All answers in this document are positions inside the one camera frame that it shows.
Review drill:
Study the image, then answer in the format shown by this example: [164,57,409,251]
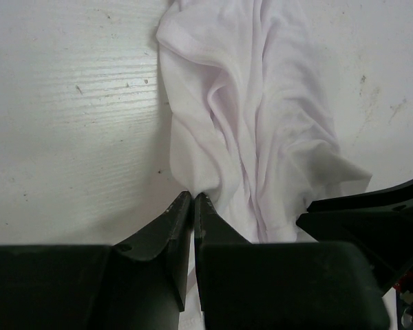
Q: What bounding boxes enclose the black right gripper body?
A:
[365,206,413,329]

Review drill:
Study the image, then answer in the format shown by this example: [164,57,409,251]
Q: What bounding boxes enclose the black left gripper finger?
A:
[0,192,191,329]
[297,179,413,255]
[194,194,389,329]

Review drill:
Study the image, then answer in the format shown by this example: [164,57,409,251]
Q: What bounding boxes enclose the white tank top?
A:
[156,1,371,243]

